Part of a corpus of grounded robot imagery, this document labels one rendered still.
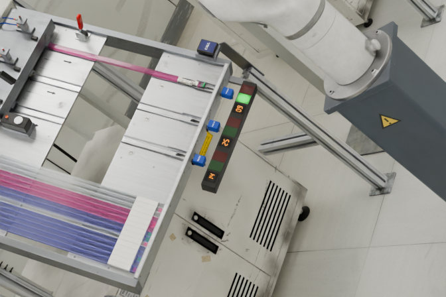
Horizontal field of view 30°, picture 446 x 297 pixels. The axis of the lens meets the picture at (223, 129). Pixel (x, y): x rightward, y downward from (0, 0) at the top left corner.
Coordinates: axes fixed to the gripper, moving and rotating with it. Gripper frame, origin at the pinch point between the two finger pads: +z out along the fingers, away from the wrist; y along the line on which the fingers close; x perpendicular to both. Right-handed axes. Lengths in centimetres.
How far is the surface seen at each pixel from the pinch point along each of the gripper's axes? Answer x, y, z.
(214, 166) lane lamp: -18, -49, 23
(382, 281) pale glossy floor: -57, -50, 76
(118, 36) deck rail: 21.9, -18.2, 12.8
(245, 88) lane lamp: -17.6, -23.3, 23.1
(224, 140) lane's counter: -17.7, -40.5, 23.2
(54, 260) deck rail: 10, -87, 15
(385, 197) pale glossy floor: -50, -20, 81
